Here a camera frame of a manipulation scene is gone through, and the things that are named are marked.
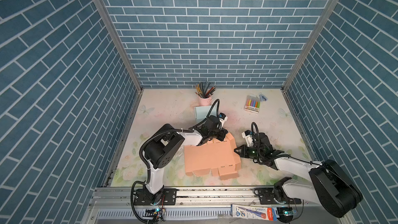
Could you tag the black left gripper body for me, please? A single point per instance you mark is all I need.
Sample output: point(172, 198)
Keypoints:
point(209, 135)

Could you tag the aluminium corner post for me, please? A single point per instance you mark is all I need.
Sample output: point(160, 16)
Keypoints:
point(102, 11)
point(329, 7)

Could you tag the pack of coloured markers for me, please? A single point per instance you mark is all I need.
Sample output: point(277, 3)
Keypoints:
point(252, 104)

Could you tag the bundle of coloured pencils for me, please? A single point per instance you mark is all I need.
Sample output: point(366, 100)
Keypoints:
point(204, 90)

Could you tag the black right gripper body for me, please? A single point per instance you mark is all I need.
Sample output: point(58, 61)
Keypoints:
point(254, 153)

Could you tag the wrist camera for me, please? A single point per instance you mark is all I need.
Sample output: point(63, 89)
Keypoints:
point(247, 135)
point(222, 118)

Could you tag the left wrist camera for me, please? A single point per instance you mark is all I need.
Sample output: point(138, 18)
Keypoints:
point(222, 118)

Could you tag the light blue paper box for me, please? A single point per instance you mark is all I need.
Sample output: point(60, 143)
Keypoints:
point(201, 112)

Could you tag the right aluminium corner post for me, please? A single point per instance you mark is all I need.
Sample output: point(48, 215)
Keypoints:
point(329, 7)

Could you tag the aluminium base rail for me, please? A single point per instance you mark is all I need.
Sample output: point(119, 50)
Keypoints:
point(195, 196)

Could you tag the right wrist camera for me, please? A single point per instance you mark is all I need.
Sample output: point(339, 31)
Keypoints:
point(247, 135)

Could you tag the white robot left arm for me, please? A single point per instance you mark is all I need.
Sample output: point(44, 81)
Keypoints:
point(158, 151)

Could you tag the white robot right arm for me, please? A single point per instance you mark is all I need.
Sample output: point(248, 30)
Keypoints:
point(324, 183)

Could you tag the pink metal pencil bucket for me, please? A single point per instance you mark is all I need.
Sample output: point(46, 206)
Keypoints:
point(205, 101)

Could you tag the white toothpaste style box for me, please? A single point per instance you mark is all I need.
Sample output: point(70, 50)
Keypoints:
point(252, 212)

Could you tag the pink paper box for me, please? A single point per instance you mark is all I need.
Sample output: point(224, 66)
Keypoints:
point(215, 157)

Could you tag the left aluminium corner post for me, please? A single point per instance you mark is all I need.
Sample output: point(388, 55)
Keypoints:
point(102, 11)

